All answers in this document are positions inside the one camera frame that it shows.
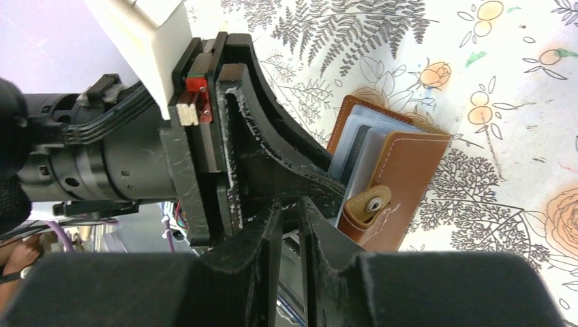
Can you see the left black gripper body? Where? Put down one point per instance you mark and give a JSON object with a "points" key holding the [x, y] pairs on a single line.
{"points": [[108, 150]]}

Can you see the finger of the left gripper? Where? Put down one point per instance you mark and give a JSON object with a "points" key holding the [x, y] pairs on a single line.
{"points": [[239, 48], [259, 163]]}

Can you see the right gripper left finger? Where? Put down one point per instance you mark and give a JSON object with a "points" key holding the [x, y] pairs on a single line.
{"points": [[234, 284]]}

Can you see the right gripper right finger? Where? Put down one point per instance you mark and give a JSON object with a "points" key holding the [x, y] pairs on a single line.
{"points": [[345, 285]]}

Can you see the brown leather card holder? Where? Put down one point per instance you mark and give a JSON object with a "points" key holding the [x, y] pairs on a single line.
{"points": [[398, 158]]}

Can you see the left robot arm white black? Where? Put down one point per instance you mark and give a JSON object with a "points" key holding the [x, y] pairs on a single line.
{"points": [[13, 153]]}

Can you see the floral table mat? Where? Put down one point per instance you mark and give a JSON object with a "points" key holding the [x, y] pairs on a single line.
{"points": [[499, 76]]}

